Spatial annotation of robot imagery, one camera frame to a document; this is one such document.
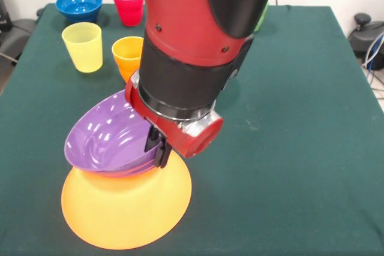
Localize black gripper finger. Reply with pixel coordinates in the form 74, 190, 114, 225
143, 126, 167, 153
155, 142, 174, 169

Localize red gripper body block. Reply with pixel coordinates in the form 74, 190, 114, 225
124, 77, 224, 159

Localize purple bowl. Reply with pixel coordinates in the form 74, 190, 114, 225
64, 89, 169, 179

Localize large orange bowl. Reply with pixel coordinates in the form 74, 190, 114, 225
61, 150, 193, 251

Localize orange cup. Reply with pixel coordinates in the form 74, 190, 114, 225
111, 36, 145, 85

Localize dark green tablecloth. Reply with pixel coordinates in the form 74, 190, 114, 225
0, 2, 384, 256

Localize yellow cup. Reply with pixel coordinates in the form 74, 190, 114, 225
61, 22, 104, 74

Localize pink cup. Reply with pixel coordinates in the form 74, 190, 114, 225
112, 0, 145, 27

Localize green cup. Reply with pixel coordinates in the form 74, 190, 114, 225
253, 1, 270, 34

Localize blue bowl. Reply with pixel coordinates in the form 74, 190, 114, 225
55, 0, 103, 24

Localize black equipment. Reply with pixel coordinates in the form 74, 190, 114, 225
0, 0, 13, 32

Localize tangled floor cables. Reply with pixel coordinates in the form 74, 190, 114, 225
361, 32, 384, 100

